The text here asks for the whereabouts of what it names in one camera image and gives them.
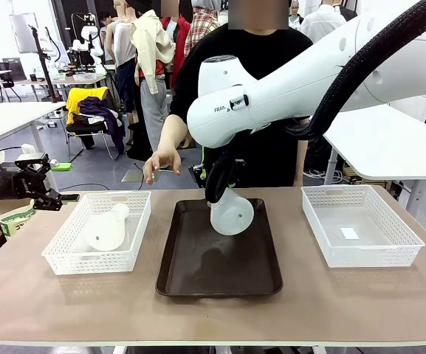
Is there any person's left forearm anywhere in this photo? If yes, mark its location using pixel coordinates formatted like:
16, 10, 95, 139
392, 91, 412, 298
292, 117, 309, 187

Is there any white board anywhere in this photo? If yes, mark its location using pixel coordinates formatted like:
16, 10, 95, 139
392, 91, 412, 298
8, 13, 41, 55

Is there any dark brown plastic tray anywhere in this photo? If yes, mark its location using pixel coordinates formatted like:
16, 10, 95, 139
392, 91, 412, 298
155, 197, 284, 299

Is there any mannequin with cream jacket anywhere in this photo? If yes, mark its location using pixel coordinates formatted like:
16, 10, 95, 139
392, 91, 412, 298
130, 9, 179, 170

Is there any translucent white conical flask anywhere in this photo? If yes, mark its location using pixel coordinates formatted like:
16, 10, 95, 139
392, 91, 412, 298
209, 187, 255, 237
85, 202, 131, 253

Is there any plaid shirt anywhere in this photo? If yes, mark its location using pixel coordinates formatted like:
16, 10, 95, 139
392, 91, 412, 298
185, 7, 221, 56

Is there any yellow garment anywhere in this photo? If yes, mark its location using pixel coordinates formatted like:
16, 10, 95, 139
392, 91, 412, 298
66, 86, 109, 126

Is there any metal mannequin base plate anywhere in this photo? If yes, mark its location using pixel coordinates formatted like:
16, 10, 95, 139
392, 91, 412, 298
121, 169, 162, 184

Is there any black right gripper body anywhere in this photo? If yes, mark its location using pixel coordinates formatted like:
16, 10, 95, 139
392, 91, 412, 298
192, 159, 246, 190

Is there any red garment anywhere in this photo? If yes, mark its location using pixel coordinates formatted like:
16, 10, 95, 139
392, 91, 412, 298
160, 16, 191, 89

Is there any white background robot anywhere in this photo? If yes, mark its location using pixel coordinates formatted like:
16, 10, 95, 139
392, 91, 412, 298
71, 13, 105, 67

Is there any white perforated plastic basket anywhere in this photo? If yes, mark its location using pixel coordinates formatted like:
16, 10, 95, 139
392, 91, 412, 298
41, 190, 152, 276
301, 184, 426, 268

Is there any mannequin with white shirt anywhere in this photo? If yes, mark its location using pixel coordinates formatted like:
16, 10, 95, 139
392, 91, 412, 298
299, 3, 346, 45

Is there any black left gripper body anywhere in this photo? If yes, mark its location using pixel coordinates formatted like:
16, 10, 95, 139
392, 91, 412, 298
11, 153, 57, 200

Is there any person in black shirt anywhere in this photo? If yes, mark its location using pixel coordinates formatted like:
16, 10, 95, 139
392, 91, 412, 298
168, 25, 315, 189

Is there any mannequin with white tank top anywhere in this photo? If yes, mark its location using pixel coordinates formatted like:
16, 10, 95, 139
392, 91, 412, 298
105, 0, 138, 115

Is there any person's right hand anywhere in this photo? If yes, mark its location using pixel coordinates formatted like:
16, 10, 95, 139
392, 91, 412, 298
142, 147, 182, 185

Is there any white bag with green print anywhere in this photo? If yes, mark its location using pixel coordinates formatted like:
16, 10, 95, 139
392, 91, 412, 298
0, 208, 37, 240

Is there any person's right forearm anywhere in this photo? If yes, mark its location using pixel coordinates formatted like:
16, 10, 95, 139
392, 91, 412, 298
157, 114, 190, 156

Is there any black tripod stand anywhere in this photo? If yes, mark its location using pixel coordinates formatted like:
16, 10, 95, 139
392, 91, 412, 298
27, 24, 65, 103

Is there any black metal chair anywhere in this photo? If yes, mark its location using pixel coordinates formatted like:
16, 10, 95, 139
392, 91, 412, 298
66, 121, 114, 160

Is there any black right arm cable sleeve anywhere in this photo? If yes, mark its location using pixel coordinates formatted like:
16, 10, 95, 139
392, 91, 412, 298
204, 0, 426, 204

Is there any dark purple garment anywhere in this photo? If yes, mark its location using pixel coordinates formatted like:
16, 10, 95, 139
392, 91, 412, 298
78, 96, 127, 156

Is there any brown cardboard box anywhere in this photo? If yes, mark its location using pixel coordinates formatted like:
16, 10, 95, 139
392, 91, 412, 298
0, 198, 33, 215

